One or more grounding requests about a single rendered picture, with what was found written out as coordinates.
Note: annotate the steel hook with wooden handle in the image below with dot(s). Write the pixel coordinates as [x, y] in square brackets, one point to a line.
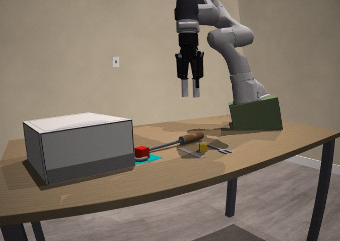
[182, 140]

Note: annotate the teal square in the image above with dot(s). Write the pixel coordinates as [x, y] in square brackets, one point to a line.
[152, 157]

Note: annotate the red cube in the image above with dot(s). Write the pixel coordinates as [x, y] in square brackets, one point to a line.
[141, 152]

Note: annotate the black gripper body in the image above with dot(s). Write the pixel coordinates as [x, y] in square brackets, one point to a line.
[188, 41]

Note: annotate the small yellow cube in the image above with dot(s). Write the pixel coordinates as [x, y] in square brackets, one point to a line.
[203, 147]

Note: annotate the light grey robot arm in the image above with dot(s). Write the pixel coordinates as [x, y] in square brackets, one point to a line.
[229, 35]

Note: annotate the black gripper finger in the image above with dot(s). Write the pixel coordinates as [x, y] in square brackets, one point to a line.
[197, 62]
[183, 65]

